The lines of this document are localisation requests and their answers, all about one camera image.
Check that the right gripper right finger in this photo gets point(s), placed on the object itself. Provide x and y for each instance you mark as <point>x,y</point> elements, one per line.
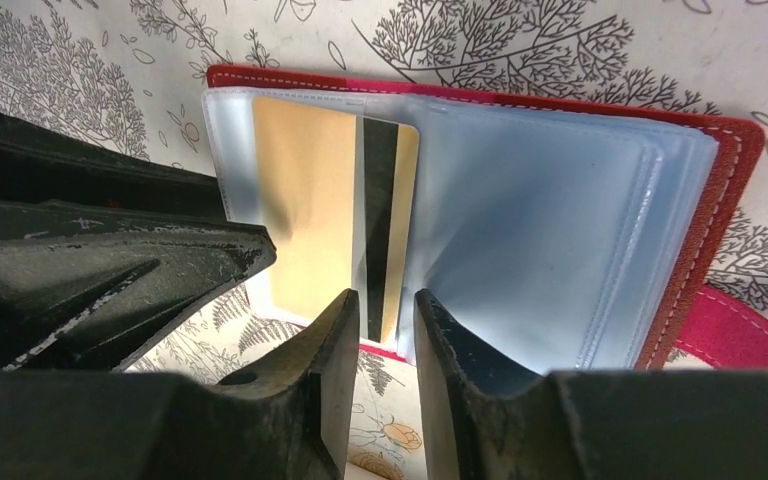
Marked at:
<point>486,417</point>

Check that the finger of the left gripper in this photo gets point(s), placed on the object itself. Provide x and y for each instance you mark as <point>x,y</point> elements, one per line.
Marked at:
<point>95,288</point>
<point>38,165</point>

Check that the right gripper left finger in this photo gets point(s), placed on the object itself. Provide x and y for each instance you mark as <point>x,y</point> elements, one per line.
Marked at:
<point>284,416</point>

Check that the red card holder wallet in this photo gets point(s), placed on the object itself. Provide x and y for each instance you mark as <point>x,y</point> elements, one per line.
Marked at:
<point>560,232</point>

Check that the gold credit card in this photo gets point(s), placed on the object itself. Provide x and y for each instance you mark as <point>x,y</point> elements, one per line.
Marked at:
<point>336,193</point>

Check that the floral table mat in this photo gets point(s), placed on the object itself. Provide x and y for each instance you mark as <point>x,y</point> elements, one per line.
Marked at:
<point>128,76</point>

